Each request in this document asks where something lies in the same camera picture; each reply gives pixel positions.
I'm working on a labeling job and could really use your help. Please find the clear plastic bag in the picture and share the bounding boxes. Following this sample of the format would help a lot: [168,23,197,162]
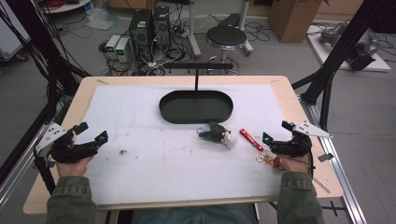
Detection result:
[85,7,121,32]

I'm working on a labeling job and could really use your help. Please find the black metal frame post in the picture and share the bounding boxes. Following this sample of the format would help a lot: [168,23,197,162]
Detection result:
[291,0,396,132]
[5,0,92,126]

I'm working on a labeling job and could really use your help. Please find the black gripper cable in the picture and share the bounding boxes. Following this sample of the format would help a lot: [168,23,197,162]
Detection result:
[306,145,316,180]

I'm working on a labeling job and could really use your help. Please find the black round stool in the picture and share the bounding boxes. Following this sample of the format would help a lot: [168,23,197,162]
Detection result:
[205,25,248,63]

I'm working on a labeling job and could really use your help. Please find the person's legs in jeans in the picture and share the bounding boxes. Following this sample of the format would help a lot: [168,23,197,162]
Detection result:
[130,203,260,224]

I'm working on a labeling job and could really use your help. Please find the red strap keychain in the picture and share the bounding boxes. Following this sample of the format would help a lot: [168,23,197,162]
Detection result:
[238,128,286,171]

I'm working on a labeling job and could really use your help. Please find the grey black robot device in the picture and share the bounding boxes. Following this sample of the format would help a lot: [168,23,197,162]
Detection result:
[318,21,381,72]

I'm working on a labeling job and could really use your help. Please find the black computer tower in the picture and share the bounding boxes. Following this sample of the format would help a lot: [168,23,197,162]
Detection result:
[128,8,154,63]
[152,5,172,51]

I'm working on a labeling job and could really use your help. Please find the person's right hand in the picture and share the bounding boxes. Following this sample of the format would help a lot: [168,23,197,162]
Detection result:
[279,155,313,175]

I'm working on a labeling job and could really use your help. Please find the white power supply unit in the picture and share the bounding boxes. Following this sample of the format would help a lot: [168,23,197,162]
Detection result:
[114,37,132,63]
[105,34,122,61]

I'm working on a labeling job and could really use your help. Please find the white floor board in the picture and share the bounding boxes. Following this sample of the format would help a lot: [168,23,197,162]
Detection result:
[305,24,392,73]

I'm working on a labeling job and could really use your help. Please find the grey desk leg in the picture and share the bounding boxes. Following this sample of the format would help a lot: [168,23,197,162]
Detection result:
[238,0,255,58]
[186,0,203,59]

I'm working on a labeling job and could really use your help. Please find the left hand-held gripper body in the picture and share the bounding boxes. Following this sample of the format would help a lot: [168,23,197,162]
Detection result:
[35,121,99,164]

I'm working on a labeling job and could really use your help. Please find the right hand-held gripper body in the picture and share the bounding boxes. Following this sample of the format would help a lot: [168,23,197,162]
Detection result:
[270,120,333,159]

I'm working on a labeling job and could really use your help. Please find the aluminium rail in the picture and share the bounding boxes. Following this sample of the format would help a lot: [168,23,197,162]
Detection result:
[0,92,73,210]
[298,92,369,224]

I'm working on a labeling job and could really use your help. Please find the black and white small object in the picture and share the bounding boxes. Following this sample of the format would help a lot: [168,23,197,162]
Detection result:
[196,120,239,150]

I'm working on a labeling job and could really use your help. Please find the white table mat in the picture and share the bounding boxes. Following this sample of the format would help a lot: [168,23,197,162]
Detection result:
[78,83,294,207]

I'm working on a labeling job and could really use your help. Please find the person's left hand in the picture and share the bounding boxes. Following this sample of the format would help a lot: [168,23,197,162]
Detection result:
[55,155,95,178]

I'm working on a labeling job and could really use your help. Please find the black oval tray hanger stand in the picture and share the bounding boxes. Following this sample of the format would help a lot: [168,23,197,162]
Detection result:
[158,62,234,125]

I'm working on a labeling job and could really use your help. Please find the white round table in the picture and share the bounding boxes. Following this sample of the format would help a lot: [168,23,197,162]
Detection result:
[39,0,93,15]

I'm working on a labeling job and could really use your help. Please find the brown cardboard box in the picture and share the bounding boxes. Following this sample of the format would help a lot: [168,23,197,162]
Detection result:
[267,0,326,44]

